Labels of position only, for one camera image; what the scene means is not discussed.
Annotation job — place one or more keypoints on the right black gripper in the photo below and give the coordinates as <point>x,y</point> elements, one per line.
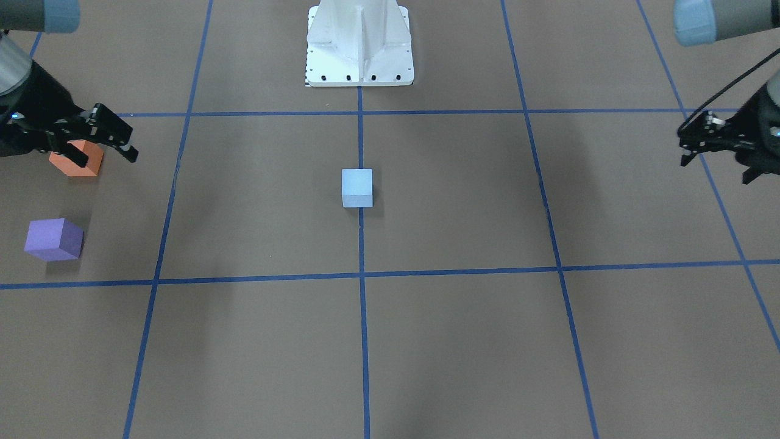
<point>44,96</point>

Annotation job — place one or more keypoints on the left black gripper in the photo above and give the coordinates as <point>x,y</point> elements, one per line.
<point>763,117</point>

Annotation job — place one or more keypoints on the light blue foam block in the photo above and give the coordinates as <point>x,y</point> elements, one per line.
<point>357,188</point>

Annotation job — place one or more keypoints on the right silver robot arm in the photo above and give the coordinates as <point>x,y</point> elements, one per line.
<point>23,25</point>

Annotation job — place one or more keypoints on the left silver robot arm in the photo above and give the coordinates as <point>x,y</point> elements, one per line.
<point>706,22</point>

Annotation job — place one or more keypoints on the purple foam block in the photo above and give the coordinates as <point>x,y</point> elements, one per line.
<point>54,240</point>

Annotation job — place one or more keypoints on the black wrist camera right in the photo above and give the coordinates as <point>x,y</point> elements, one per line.
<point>107,128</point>

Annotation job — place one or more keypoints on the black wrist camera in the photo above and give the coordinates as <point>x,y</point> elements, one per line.
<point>107,128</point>
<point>707,132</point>

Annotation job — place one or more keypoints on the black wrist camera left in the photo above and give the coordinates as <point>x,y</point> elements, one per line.
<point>707,132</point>

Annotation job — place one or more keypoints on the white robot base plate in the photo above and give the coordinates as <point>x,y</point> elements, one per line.
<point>359,44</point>

